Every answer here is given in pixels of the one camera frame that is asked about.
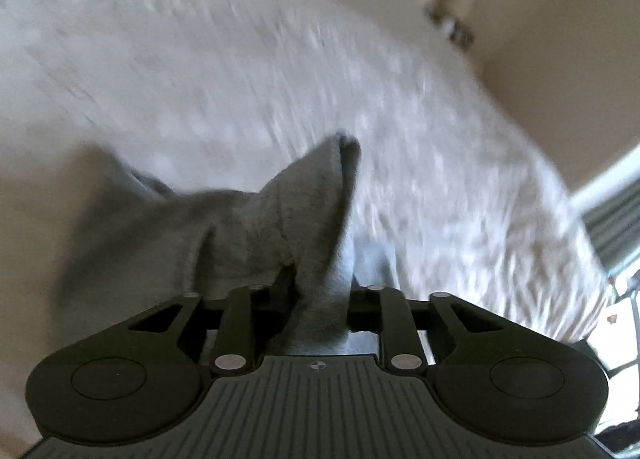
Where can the grey sweatpants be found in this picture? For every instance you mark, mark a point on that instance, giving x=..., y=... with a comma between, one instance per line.
x=139, y=243

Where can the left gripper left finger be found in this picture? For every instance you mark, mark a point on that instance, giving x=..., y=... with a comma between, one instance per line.
x=141, y=377

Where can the green striped curtain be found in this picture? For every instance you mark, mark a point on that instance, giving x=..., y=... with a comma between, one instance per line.
x=613, y=228

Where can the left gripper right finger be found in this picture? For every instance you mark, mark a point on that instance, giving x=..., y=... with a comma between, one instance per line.
x=494, y=377

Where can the white embroidered bedspread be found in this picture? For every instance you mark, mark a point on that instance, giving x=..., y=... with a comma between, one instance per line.
x=225, y=93

